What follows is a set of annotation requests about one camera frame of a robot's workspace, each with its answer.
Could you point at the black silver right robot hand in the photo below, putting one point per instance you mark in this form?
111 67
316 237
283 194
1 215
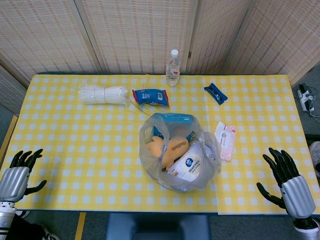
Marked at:
297 195

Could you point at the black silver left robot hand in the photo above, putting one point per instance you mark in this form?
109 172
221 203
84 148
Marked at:
13 181

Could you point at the transparent plastic bag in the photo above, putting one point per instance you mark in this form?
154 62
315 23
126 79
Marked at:
207 160

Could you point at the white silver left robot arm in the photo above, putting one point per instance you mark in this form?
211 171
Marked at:
5 216

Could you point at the white grey shoe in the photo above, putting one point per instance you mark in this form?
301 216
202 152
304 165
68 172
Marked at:
315 157

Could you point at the black white shoe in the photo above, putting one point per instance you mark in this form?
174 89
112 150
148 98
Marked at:
32 231

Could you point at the yellow white checked tablecloth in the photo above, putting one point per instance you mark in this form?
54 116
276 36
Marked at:
87 150

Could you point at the pink wet wipes pack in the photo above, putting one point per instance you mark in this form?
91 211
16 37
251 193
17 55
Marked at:
226 140

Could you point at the white power strip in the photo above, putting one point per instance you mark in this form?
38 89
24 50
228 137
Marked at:
303 97

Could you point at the white tissue pack blue logo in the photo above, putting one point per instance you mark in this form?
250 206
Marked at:
190 166

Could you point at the bundle of white straws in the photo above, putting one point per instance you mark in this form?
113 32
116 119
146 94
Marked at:
100 94

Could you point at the dark blue snack bar wrapper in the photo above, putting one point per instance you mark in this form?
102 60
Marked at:
216 93

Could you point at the orange plush toy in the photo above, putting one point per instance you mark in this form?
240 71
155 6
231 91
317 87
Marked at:
172 150

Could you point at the blue box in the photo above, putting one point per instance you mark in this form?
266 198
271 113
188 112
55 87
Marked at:
175 118

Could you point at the blue snack packet with barcode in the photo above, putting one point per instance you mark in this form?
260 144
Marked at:
150 97

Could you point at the clear plastic water bottle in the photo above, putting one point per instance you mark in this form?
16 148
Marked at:
173 70

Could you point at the beige woven folding screen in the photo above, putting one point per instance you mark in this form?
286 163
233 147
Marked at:
137 32

